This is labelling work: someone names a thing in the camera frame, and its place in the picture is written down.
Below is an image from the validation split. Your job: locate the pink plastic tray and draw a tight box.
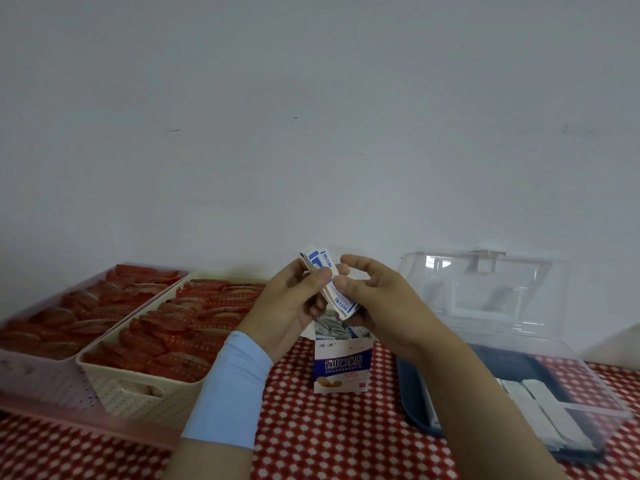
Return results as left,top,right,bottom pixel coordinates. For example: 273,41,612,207
0,392,181,451

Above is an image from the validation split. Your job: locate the person's right forearm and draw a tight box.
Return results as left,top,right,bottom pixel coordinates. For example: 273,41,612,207
419,339,571,480

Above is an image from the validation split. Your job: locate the light blue wristband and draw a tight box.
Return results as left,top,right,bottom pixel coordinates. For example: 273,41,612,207
181,330,275,451

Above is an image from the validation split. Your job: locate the pile of bandage strips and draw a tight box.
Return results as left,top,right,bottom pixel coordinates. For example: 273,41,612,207
315,317,373,341

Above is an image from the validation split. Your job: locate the person's left forearm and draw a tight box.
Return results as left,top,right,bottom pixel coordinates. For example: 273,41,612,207
162,437,256,480

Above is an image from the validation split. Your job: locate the blue white cardboard box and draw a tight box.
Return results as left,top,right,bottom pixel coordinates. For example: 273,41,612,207
302,317,376,395

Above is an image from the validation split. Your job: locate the bundle of bandage wrappers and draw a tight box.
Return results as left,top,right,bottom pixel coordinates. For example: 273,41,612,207
299,243,361,321

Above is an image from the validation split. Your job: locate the pink perforated plastic basket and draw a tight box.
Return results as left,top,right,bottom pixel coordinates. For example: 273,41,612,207
0,267,189,411

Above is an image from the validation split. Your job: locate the person's right hand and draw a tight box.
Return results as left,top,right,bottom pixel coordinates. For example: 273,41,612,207
332,253,466,365

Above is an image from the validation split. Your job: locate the person's left hand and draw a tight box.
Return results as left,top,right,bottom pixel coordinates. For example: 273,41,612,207
235,258,335,365

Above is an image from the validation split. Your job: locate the pile of red packets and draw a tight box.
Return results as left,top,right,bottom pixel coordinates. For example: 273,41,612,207
82,278,267,383
0,264,181,361

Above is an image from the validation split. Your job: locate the clear storage box blue base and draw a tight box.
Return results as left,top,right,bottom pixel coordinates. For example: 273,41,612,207
396,248,633,465

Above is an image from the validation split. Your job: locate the row of bandage stacks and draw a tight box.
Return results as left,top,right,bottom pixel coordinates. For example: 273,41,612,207
419,374,599,453

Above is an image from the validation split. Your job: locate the cream perforated plastic basket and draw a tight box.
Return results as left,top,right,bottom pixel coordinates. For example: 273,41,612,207
75,272,271,431

